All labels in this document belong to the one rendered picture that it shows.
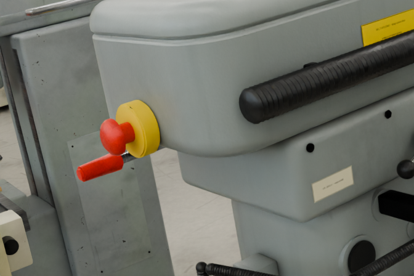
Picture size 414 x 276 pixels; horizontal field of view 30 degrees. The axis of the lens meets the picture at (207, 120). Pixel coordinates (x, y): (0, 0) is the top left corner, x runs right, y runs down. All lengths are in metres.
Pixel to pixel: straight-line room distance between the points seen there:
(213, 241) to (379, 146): 3.91
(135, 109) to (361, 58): 0.24
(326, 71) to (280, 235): 0.25
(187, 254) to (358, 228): 3.77
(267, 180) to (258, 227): 0.13
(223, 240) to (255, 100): 4.07
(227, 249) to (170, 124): 3.86
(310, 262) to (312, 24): 0.29
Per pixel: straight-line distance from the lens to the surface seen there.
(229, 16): 0.73
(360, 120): 0.86
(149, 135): 0.80
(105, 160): 0.92
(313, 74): 0.75
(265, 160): 0.84
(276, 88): 0.72
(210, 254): 4.62
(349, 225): 0.91
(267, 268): 0.95
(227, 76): 0.73
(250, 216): 0.97
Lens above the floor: 1.98
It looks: 16 degrees down
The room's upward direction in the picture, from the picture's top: 10 degrees counter-clockwise
